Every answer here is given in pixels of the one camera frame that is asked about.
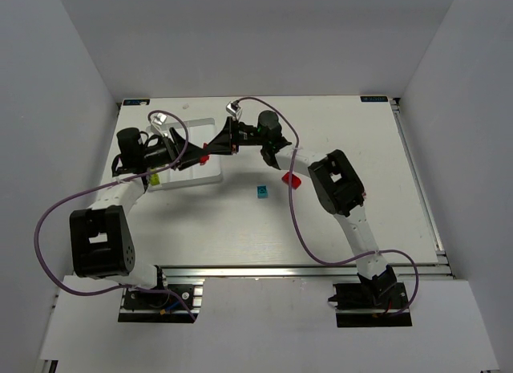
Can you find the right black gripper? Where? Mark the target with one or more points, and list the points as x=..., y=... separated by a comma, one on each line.
x=232, y=134

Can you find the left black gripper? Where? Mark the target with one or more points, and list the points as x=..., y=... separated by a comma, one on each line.
x=173, y=144

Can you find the red long lego brick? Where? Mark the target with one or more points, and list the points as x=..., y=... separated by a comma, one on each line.
x=204, y=159

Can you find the red sloped lego brick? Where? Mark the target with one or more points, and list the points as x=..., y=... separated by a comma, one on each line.
x=292, y=180

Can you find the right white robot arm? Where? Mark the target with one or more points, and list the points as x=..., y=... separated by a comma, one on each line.
x=339, y=190

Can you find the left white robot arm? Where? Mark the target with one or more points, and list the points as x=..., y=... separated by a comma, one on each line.
x=101, y=242

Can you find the white divided sorting tray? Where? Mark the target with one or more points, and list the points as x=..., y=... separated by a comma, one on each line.
x=200, y=131

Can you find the small blue lego brick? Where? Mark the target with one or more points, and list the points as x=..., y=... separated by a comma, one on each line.
x=262, y=192

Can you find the left blue corner label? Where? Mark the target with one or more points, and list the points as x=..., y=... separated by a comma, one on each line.
x=135, y=102

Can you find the blue corner label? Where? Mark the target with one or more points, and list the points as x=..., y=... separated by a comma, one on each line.
x=135, y=102
x=374, y=99

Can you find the right blue corner label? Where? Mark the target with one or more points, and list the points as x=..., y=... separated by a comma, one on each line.
x=374, y=99

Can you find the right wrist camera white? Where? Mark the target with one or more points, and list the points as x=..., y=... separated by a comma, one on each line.
x=234, y=109

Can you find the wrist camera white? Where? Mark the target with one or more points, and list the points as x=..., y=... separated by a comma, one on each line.
x=234, y=109
x=158, y=122

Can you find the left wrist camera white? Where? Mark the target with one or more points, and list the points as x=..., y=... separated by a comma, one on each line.
x=158, y=122

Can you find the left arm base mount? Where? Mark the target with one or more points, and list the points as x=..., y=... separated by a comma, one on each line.
x=182, y=307

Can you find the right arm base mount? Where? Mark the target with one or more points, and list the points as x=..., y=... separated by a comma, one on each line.
x=355, y=307

